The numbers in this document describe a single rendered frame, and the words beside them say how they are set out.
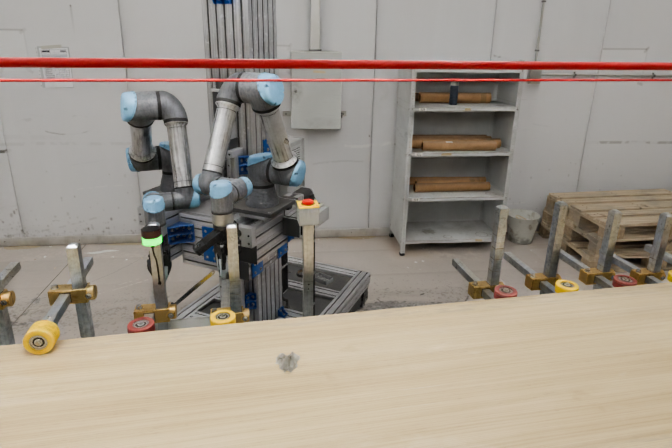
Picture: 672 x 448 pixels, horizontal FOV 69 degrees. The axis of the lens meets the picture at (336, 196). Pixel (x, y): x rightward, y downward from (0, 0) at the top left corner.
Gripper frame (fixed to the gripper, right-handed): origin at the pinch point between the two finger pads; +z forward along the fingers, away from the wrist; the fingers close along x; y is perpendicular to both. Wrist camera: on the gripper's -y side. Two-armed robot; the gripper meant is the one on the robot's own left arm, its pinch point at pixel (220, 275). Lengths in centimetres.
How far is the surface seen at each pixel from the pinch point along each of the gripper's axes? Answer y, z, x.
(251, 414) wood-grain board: -16, 3, -67
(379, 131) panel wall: 204, -4, 180
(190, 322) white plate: -12.8, 14.7, -1.6
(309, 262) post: 26.0, -7.2, -20.0
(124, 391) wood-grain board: -40, 3, -43
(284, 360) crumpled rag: -1, 1, -55
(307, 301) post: 25.2, 8.4, -19.7
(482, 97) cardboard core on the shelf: 268, -36, 126
